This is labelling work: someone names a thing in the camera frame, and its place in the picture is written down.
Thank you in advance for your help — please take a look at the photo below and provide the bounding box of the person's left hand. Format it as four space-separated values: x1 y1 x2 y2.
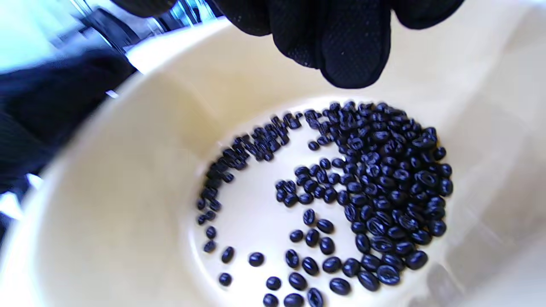
0 49 137 194

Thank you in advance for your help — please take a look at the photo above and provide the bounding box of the yellow plastic basin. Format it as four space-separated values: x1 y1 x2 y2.
0 0 546 307

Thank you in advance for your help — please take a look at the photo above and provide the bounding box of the pile of coffee beans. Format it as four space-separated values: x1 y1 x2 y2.
196 101 453 307

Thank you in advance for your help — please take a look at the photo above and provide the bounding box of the person's right hand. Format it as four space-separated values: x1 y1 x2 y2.
111 0 465 89

